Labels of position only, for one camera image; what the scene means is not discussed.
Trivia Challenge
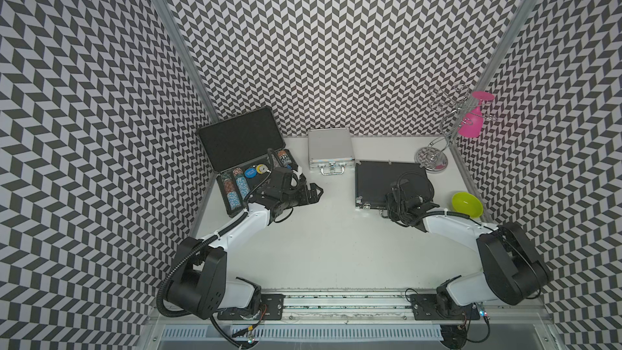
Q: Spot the black textured poker case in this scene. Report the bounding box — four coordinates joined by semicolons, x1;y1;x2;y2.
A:
355;160;434;209

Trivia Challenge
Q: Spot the large black poker case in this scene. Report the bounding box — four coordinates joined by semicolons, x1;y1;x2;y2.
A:
197;107;296;218

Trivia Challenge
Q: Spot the small silver poker case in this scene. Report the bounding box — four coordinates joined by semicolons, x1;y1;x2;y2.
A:
308;128;356;176

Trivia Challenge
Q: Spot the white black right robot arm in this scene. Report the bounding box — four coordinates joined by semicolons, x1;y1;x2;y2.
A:
386;175;553;314

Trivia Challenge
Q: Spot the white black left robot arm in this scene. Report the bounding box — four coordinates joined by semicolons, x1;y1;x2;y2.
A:
155;167;324;319

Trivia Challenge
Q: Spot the lime green plastic bowl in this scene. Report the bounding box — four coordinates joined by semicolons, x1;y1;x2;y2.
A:
451;192;484;218

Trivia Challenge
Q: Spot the pink plastic wine glass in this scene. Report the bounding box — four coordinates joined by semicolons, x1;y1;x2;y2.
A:
458;91;495;139

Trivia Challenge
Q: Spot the chrome glass holder stand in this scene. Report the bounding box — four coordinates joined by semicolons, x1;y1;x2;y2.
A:
414;91;492;173

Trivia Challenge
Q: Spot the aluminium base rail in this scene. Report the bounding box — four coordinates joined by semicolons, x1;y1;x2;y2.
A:
145;288;555;350

